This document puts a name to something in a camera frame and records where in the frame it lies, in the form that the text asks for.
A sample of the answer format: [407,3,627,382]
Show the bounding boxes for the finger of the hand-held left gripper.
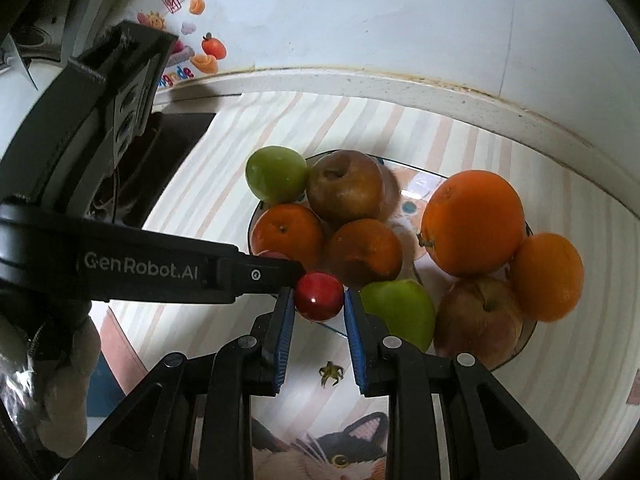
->
[216,252,307,295]
[0,21,179,211]

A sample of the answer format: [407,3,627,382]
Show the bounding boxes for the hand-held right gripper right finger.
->
[343,289,581,480]

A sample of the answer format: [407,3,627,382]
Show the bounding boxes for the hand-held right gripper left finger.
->
[57,287,296,480]

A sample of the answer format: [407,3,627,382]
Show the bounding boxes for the small orange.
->
[509,232,585,323]
[250,203,326,271]

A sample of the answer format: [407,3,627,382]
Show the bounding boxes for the green apple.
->
[360,280,437,353]
[245,146,308,206]

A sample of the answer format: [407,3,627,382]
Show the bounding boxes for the bruised dark orange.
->
[325,218,404,291]

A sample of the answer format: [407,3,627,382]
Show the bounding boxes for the red apple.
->
[433,276,525,372]

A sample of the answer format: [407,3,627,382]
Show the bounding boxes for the brown apple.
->
[306,150,388,227]

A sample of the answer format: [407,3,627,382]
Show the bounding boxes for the floral oval plate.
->
[247,152,538,373]

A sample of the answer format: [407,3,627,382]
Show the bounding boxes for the large orange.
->
[420,170,526,278]

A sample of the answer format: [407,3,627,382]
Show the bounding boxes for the green fruit stem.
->
[319,360,346,387]

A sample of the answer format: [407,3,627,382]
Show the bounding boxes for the black induction cooktop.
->
[90,111,217,233]

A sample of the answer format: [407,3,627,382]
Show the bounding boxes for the striped cat print cloth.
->
[100,91,640,480]

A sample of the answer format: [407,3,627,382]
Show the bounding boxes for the colourful wall stickers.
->
[135,0,228,91]

